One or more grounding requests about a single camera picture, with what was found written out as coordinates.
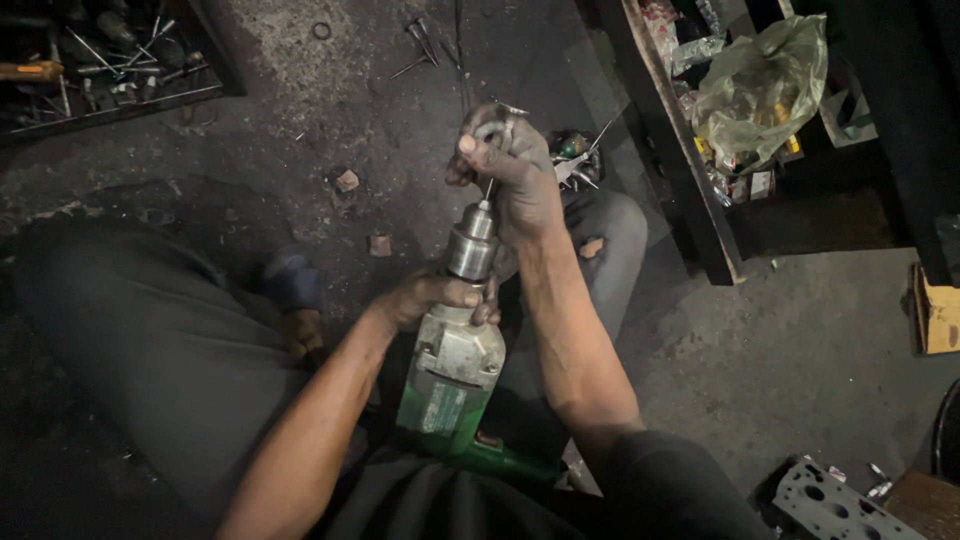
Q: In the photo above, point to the long metal pin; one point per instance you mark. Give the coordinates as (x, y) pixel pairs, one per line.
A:
(417, 41)
(427, 41)
(409, 68)

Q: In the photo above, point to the small shiny metal plug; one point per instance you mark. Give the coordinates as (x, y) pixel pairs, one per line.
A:
(879, 480)

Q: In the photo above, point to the person's right hand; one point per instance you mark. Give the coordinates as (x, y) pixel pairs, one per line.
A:
(525, 180)

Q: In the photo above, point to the person's left hand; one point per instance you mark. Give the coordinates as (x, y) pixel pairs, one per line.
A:
(416, 296)

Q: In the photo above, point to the brown cardboard box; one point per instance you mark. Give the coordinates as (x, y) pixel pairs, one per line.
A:
(937, 311)

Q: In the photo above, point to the small grey metal part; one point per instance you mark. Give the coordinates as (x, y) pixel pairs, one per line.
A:
(510, 120)

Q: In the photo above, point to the grey metal plate with holes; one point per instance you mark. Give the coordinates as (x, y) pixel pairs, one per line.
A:
(832, 506)

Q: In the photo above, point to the small reddish brick piece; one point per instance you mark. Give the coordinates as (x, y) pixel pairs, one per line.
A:
(380, 245)
(346, 181)

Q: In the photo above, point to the black round tyre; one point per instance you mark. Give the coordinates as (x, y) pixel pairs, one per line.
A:
(949, 435)

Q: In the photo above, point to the dark shelf rack with bags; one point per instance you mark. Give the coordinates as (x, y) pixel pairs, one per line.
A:
(750, 112)

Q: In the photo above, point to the green electric drill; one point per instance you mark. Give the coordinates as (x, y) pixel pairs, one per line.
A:
(454, 367)

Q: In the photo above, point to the person's grey trousers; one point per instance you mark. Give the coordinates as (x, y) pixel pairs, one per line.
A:
(165, 352)

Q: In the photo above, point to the brown wooden block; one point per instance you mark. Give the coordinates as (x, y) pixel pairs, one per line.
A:
(926, 506)

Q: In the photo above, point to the person's black shirt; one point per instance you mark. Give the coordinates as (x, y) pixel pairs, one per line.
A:
(487, 502)

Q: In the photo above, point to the cluster of tools with green knob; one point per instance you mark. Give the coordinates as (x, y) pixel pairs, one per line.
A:
(574, 157)

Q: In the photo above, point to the person's dark sandal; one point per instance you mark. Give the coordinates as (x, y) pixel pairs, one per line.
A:
(296, 300)

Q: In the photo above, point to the tray of assorted hand tools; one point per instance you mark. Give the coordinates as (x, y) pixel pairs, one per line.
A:
(105, 60)

